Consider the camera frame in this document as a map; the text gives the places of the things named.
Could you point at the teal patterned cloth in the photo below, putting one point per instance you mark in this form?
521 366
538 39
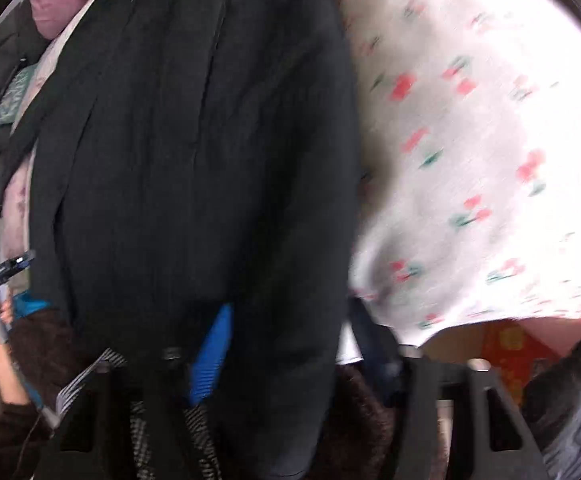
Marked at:
15 95

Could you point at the person's dark quilted jacket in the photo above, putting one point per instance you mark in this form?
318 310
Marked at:
570 410

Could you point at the dark grey jacket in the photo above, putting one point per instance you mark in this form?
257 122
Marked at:
0 60

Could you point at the red patterned cloth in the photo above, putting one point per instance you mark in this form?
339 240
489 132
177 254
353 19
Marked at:
510 355

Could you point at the pink floral quilt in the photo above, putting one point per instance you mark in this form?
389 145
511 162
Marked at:
15 210

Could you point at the pink pillow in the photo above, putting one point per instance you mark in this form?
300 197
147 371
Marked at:
55 0

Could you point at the black quilted garment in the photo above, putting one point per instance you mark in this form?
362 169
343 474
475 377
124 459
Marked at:
195 160

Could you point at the person's brown fuzzy sweater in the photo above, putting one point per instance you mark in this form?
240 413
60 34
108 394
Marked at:
370 435

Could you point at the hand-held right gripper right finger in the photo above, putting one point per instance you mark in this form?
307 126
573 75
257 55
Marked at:
420 390

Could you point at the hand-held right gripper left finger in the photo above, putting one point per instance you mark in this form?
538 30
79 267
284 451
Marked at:
215 355

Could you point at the cherry print bed sheet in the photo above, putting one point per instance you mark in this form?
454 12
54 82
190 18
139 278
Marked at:
470 160

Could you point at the person's left forearm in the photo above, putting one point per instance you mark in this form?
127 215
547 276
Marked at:
10 435

